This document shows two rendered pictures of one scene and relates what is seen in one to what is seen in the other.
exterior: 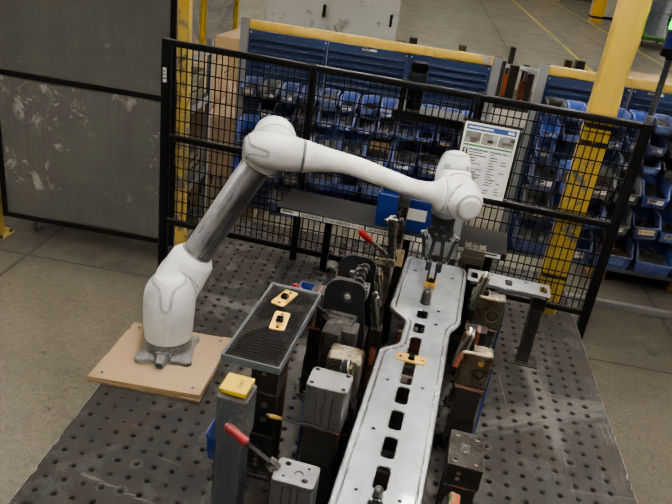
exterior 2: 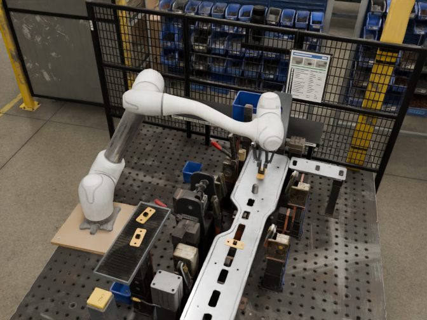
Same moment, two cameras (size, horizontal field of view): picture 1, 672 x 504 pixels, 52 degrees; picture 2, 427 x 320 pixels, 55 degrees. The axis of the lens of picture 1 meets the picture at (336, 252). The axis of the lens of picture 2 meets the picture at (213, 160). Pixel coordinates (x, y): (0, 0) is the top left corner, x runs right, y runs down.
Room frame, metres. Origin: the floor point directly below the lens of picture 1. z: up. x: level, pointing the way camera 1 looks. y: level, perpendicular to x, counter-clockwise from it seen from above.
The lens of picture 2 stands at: (0.48, -0.31, 2.39)
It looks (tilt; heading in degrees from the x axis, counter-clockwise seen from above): 40 degrees down; 8
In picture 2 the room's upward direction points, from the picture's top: 1 degrees clockwise
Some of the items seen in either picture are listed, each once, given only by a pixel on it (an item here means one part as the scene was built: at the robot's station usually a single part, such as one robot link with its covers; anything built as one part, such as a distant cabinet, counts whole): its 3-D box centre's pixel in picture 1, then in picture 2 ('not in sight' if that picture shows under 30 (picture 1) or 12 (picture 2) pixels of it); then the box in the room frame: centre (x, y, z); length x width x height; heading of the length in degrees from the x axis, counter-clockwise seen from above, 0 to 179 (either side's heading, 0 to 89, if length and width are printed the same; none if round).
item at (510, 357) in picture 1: (530, 327); (333, 194); (2.14, -0.73, 0.84); 0.11 x 0.06 x 0.29; 80
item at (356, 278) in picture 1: (344, 340); (197, 223); (1.73, -0.06, 0.94); 0.18 x 0.13 x 0.49; 170
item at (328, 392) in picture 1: (319, 447); (169, 311); (1.30, -0.03, 0.90); 0.13 x 0.10 x 0.41; 80
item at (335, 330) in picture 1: (323, 389); (180, 261); (1.54, -0.02, 0.90); 0.05 x 0.05 x 0.40; 80
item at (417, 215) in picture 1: (416, 208); (260, 111); (2.51, -0.29, 1.10); 0.30 x 0.17 x 0.13; 82
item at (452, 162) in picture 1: (453, 176); (268, 111); (2.05, -0.33, 1.39); 0.13 x 0.11 x 0.16; 7
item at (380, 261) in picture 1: (376, 306); (229, 185); (2.09, -0.16, 0.88); 0.07 x 0.06 x 0.35; 80
